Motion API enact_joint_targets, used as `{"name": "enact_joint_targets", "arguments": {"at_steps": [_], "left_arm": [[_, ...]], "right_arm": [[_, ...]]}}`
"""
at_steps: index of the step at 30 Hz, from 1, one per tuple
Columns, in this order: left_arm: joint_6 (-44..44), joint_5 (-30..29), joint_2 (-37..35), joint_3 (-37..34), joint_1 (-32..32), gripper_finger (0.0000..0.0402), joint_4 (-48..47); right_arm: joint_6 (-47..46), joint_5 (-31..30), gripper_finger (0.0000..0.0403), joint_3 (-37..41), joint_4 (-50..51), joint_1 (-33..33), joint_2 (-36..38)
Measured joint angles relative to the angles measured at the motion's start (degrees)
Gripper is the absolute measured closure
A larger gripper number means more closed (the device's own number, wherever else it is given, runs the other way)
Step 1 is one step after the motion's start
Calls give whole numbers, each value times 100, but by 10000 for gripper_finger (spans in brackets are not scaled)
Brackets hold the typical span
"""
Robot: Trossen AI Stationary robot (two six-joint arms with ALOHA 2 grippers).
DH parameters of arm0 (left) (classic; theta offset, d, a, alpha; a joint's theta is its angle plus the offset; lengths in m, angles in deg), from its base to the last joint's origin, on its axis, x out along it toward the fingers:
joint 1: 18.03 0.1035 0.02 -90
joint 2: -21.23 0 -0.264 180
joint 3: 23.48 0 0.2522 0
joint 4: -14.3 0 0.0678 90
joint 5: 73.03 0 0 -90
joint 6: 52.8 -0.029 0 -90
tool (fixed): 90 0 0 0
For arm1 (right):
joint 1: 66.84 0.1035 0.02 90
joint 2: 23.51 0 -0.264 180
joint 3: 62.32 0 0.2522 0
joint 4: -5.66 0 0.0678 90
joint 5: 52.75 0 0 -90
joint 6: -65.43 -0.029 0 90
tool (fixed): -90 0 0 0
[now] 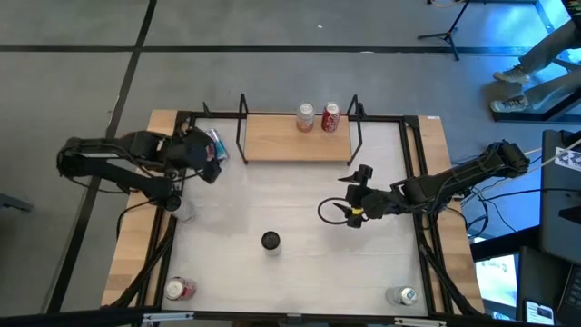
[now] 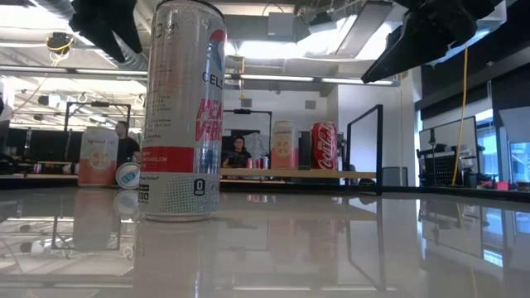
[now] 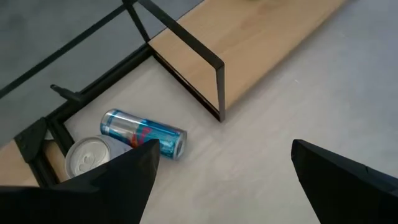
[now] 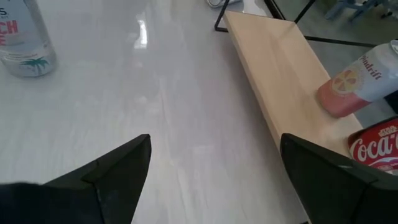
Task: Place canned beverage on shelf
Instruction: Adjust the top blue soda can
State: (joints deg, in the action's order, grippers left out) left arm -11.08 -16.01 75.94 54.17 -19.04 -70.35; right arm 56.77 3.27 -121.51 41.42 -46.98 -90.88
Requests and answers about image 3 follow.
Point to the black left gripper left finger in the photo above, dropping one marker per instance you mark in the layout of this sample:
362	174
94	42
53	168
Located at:
118	193

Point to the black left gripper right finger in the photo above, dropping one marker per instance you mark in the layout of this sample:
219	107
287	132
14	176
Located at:
342	193

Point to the pink white Spindrift can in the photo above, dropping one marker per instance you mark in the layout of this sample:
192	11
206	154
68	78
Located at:
87	155

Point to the blue silver Red Bull can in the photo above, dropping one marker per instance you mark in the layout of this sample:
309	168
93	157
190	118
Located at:
130	127

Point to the black post bracket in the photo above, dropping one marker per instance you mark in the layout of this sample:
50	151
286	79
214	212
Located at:
66	93

